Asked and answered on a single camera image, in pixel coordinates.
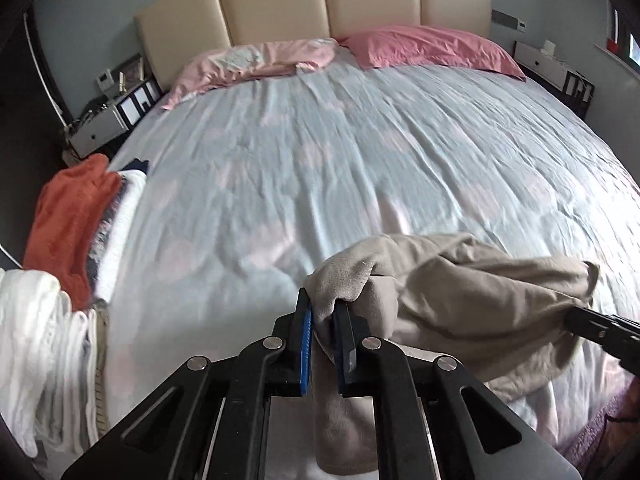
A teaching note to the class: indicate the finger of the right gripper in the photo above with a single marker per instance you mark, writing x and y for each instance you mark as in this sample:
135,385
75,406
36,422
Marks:
611,332

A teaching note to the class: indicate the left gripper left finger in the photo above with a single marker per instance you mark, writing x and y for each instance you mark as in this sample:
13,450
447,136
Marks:
290,372

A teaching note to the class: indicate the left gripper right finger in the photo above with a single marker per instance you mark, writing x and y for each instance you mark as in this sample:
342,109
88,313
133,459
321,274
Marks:
352,361

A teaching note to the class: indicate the beige garment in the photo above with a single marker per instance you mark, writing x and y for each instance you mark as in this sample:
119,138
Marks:
501,316

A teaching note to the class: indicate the white folded clothes stack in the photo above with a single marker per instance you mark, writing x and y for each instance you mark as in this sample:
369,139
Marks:
49,359

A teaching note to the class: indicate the light blue bed sheet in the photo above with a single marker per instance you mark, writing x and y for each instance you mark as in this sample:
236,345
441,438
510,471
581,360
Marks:
251,187

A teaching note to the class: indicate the striped olive folded cloth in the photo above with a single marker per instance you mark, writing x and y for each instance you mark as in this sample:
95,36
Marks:
100,310

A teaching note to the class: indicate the floral dark folded cloth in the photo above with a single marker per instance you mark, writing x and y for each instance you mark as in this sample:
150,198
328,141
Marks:
98,248

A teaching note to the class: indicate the white folded cloth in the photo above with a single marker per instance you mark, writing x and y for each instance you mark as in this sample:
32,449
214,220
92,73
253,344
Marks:
133,180

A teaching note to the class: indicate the orange fluffy towel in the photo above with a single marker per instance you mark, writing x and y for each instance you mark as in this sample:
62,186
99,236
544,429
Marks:
68,211

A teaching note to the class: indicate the right white nightstand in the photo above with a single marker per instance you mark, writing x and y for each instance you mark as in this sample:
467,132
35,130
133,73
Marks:
568,86

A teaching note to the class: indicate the white nightstand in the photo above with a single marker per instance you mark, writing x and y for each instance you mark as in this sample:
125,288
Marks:
568,86
114,118

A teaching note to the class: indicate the left white nightstand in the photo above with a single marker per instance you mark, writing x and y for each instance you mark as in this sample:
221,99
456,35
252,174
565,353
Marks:
114,118

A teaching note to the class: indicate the light pink pillow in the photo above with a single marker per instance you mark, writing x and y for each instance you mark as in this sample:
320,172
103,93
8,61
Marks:
223,68

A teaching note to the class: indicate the dark pink pillow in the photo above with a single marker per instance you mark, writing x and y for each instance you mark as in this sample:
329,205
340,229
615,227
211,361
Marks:
405,45

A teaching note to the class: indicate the cream padded headboard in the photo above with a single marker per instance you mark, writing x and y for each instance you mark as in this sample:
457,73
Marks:
173,32

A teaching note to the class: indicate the picture frame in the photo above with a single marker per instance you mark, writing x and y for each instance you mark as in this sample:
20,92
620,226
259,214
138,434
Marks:
131,71

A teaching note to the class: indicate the wall thermostat panel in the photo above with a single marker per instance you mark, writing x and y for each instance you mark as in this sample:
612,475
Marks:
105,81

